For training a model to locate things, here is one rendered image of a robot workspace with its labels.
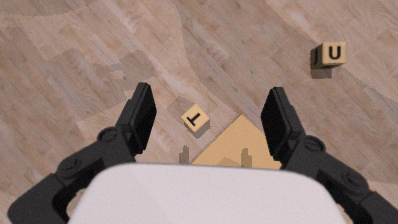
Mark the tan square mat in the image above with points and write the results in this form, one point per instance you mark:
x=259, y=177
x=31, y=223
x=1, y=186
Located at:
x=241, y=143

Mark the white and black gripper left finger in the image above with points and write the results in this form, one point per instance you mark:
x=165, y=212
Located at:
x=47, y=201

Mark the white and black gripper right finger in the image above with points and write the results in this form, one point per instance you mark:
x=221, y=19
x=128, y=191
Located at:
x=306, y=154

